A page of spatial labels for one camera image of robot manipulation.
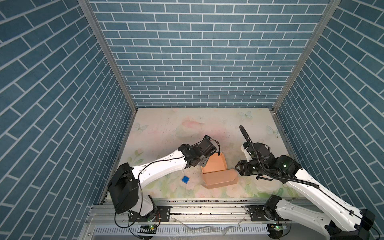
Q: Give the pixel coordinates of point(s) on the pink cardboard paper box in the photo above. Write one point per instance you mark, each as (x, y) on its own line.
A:
(216, 173)

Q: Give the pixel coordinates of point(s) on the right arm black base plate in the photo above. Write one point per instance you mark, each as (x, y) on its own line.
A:
(263, 213)

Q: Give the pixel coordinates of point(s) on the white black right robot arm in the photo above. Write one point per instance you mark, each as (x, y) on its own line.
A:
(336, 219)

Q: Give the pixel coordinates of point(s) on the aluminium corner frame post right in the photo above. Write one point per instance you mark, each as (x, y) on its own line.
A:
(318, 30)

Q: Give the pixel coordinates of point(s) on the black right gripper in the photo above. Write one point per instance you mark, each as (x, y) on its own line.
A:
(242, 168)

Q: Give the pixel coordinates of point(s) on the aluminium corner frame post left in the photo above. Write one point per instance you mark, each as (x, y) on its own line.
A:
(94, 24)

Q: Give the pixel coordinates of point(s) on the aluminium corner frame post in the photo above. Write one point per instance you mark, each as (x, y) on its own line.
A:
(94, 24)
(318, 30)

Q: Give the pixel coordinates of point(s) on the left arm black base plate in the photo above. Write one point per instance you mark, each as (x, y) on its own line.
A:
(160, 214)

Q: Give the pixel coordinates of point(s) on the small blue cube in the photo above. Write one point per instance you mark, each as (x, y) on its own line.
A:
(185, 179)

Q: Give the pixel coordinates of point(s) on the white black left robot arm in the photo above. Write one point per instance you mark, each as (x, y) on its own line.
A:
(127, 183)

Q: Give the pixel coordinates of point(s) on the white ventilated cable duct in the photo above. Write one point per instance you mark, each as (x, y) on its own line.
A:
(178, 230)

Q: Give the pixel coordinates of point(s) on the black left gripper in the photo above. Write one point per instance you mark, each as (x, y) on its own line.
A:
(205, 161)

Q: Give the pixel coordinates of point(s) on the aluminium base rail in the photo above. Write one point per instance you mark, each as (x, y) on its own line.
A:
(201, 213)

